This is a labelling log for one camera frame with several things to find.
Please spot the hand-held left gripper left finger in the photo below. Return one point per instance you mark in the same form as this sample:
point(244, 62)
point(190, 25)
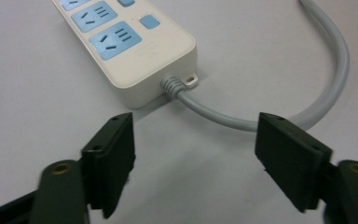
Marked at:
point(108, 161)

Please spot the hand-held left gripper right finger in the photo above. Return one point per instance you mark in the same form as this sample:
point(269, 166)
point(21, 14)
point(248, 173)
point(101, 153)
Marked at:
point(292, 155)

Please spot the white power strip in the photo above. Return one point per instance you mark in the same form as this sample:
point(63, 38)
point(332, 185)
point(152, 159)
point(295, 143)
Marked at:
point(130, 46)

